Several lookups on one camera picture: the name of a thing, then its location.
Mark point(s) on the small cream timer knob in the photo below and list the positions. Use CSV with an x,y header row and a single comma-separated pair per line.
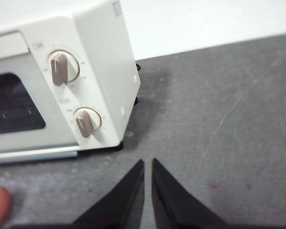
x,y
87,121

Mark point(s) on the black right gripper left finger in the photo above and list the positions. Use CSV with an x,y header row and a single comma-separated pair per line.
x,y
124,205

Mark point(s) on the cream Toshiba toaster oven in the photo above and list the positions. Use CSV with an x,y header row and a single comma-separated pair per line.
x,y
97,47

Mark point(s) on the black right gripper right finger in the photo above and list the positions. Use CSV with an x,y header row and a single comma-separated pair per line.
x,y
171,205

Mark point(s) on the large cream temperature knob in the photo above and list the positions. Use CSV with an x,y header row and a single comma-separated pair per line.
x,y
62,66

